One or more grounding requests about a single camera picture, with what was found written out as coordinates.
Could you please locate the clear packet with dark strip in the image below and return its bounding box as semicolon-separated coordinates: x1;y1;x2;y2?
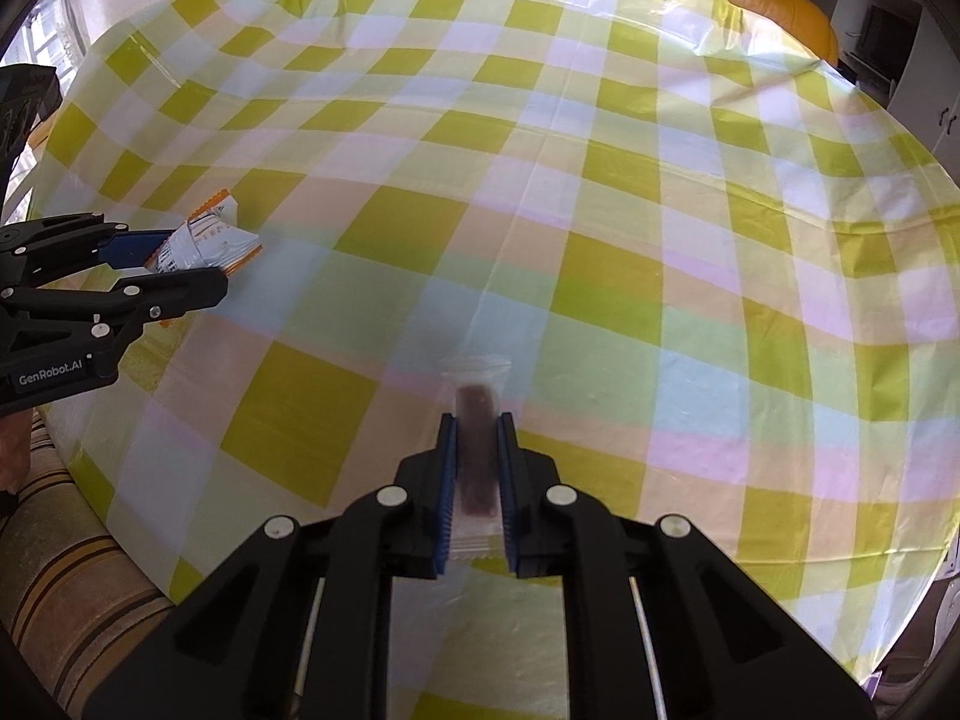
441;355;511;561

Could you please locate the white orange snack packet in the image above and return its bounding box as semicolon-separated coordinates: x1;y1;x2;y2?
143;190;262;277

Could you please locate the person's left hand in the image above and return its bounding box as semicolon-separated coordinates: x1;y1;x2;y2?
0;411;32;493

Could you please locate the green checkered tablecloth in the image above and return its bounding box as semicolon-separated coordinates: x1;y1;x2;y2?
32;0;958;679

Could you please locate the white cabinet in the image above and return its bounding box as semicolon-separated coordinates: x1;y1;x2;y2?
812;0;958;176

